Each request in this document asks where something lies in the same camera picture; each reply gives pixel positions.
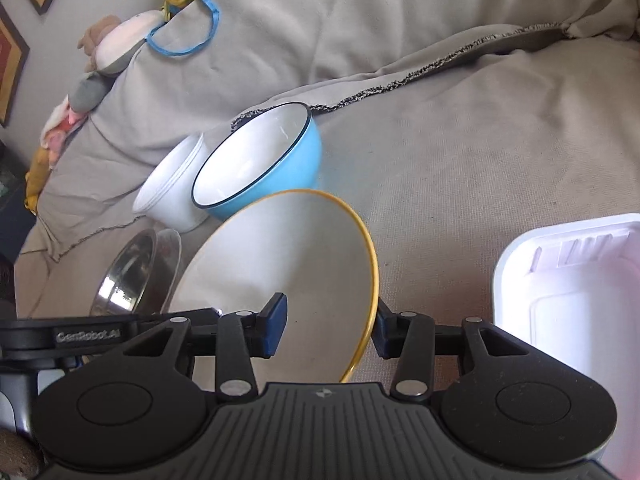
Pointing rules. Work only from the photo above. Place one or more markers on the yellow-rimmed white bowl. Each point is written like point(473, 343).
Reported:
point(300, 270)

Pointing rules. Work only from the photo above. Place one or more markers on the blue bowl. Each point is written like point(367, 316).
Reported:
point(260, 160)

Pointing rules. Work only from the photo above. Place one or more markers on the grey plush toy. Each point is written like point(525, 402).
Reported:
point(89, 92)

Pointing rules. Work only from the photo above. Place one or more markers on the floral printed cloth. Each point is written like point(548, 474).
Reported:
point(62, 122)

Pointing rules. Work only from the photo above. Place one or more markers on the white plastic bowl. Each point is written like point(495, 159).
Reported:
point(170, 190)

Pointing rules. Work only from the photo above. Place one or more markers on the white foam tray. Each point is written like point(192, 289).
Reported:
point(570, 310)

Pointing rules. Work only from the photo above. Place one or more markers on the blue elastic band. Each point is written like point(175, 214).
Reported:
point(214, 17)

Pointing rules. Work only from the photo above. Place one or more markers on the stainless steel bowl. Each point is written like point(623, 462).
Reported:
point(125, 270)

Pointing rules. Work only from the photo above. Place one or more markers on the pink white plush toy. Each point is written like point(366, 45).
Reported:
point(122, 40)

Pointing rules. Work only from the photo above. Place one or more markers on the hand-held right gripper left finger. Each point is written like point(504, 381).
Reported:
point(276, 324)

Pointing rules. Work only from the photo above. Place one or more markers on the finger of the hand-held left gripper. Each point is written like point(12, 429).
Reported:
point(200, 313)

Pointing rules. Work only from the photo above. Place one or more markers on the clear glass bowl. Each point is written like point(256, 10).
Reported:
point(170, 255)

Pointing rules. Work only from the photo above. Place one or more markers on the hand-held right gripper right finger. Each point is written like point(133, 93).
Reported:
point(381, 332)

